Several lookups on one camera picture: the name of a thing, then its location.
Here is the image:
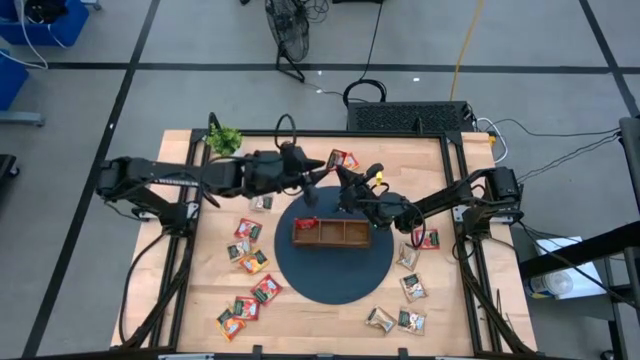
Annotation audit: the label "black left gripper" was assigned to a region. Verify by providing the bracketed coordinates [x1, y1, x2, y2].
[247, 142, 332, 207]

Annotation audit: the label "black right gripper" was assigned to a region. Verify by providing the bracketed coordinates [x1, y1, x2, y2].
[336, 162, 416, 231]

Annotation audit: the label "wooden three-compartment box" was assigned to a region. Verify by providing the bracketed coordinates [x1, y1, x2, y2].
[292, 217, 374, 250]

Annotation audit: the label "beige tea packet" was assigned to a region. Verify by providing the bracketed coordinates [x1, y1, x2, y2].
[396, 241, 421, 272]
[226, 239, 253, 263]
[365, 305, 398, 335]
[399, 272, 429, 304]
[249, 194, 275, 213]

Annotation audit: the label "black perforated computer case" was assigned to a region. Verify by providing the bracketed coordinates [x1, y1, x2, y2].
[346, 101, 474, 134]

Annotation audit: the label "small green plant white pot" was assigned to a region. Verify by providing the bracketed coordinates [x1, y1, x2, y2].
[205, 123, 245, 159]

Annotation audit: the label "round dark blue woven placemat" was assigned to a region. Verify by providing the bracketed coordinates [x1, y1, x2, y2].
[273, 185, 395, 306]

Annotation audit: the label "black floor fan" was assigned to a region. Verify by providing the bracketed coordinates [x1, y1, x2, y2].
[263, 0, 311, 84]

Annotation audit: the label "scattered snack packets on table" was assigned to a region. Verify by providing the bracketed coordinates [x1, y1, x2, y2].
[397, 308, 428, 336]

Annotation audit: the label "white wipes canister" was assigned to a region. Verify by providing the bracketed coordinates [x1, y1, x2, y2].
[523, 269, 575, 300]

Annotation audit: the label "white cardboard box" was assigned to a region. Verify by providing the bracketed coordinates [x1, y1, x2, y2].
[533, 235, 607, 301]

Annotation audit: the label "blue plastic bin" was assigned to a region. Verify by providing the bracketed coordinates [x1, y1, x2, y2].
[0, 48, 30, 112]
[0, 0, 90, 47]

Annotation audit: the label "grey metal stand foot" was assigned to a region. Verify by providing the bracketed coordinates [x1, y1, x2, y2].
[0, 110, 47, 127]

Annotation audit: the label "black wheeled object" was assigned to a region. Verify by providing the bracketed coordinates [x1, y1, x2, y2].
[0, 153, 21, 182]

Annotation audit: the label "coiled thick black cable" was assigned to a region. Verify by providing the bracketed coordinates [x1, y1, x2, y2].
[342, 78, 389, 108]

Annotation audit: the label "thin black floor cable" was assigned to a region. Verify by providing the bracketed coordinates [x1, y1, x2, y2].
[358, 0, 385, 81]
[487, 117, 624, 139]

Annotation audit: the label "white looped cable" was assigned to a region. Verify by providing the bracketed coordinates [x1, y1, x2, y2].
[474, 117, 509, 165]

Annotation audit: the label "tangled black cables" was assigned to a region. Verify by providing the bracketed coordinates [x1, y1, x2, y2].
[298, 0, 331, 24]

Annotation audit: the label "yellow cable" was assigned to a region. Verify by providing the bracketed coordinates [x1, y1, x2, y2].
[449, 0, 486, 101]

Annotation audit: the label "long black arm cable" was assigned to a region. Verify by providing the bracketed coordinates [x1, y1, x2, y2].
[118, 230, 171, 346]

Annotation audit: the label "black metal desk frame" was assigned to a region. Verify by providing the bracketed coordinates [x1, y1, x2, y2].
[517, 115, 640, 360]

